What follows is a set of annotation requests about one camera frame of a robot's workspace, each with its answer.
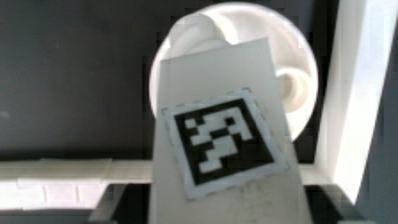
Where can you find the white stool leg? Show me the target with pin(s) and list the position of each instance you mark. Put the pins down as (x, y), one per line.
(226, 179)

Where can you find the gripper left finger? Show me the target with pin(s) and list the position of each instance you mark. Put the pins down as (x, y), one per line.
(107, 212)

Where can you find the white front rail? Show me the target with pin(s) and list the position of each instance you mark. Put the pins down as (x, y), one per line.
(61, 185)

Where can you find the white round stool seat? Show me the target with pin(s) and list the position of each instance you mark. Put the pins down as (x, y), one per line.
(228, 24)

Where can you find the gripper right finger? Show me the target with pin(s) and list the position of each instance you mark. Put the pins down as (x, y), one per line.
(341, 211)

